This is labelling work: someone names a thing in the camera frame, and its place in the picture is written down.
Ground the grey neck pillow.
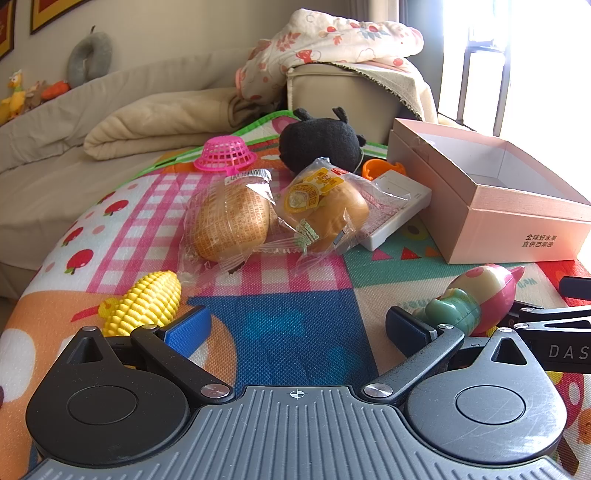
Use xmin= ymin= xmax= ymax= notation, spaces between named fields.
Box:
xmin=67 ymin=25 xmax=114 ymax=88

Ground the beige sofa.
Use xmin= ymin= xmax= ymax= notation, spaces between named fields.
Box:
xmin=0 ymin=46 xmax=287 ymax=301

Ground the brown plush toy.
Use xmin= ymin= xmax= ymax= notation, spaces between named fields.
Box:
xmin=23 ymin=80 xmax=49 ymax=112

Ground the colourful printed play mat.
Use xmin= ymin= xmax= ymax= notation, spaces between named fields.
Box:
xmin=0 ymin=111 xmax=591 ymax=480

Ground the white power adapter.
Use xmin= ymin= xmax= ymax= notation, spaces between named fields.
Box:
xmin=355 ymin=170 xmax=433 ymax=251

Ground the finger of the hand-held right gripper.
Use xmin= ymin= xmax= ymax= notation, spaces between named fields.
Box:
xmin=508 ymin=302 xmax=591 ymax=333
xmin=558 ymin=276 xmax=591 ymax=298

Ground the pink plastic basket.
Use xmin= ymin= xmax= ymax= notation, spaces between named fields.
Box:
xmin=193 ymin=136 xmax=258 ymax=175

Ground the pink cardboard box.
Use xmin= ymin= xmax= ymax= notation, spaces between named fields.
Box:
xmin=387 ymin=117 xmax=591 ymax=265

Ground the beige woven cloth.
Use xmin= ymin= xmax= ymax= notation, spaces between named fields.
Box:
xmin=323 ymin=58 xmax=439 ymax=125

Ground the striped bread packet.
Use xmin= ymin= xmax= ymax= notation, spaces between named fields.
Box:
xmin=178 ymin=168 xmax=278 ymax=278

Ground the black plush toy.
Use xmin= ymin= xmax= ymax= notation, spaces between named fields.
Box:
xmin=279 ymin=107 xmax=368 ymax=174

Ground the yellow label bread packet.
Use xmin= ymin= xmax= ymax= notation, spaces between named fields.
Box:
xmin=272 ymin=157 xmax=411 ymax=259

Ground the red framed wall picture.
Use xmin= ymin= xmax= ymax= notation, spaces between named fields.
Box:
xmin=30 ymin=0 xmax=93 ymax=34
xmin=0 ymin=0 xmax=17 ymax=58

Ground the pink and green toy figure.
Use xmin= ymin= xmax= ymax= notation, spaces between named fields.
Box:
xmin=413 ymin=264 xmax=527 ymax=337

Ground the yellow toy corn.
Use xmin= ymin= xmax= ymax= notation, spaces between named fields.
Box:
xmin=98 ymin=271 xmax=183 ymax=337

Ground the floral printed quilt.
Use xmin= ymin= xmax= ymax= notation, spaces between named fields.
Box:
xmin=235 ymin=8 xmax=424 ymax=104

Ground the yellow plush toy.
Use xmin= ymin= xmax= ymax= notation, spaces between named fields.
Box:
xmin=0 ymin=69 xmax=26 ymax=125

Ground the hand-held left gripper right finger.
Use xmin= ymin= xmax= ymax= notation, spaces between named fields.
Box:
xmin=355 ymin=305 xmax=536 ymax=407

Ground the orange plush toy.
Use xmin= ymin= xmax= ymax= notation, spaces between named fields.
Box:
xmin=41 ymin=80 xmax=71 ymax=102

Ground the beige folded blanket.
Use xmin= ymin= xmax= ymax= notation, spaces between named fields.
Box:
xmin=83 ymin=88 xmax=287 ymax=161

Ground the orange plastic toy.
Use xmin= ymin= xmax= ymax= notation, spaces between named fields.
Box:
xmin=361 ymin=158 xmax=407 ymax=178

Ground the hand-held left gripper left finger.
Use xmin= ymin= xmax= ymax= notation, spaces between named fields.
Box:
xmin=60 ymin=306 xmax=236 ymax=407

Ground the dark window frame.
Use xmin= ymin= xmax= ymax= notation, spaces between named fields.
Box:
xmin=455 ymin=0 xmax=591 ymax=125

